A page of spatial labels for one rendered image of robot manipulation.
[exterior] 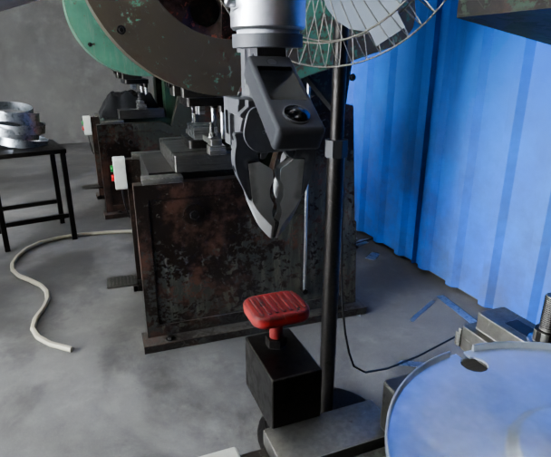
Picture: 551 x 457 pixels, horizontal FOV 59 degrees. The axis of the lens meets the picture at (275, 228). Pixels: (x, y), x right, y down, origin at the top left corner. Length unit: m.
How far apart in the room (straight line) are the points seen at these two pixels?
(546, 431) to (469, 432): 0.05
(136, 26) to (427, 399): 1.26
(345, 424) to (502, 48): 1.79
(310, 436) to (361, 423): 0.06
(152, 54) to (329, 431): 1.15
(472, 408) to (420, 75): 2.21
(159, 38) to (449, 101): 1.37
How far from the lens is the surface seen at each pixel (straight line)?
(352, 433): 0.59
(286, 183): 0.52
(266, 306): 0.57
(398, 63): 2.69
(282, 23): 0.49
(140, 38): 1.47
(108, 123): 3.41
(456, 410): 0.41
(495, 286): 2.26
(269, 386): 0.56
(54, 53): 6.75
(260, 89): 0.46
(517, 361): 0.49
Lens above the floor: 1.03
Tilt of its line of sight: 19 degrees down
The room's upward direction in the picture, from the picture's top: straight up
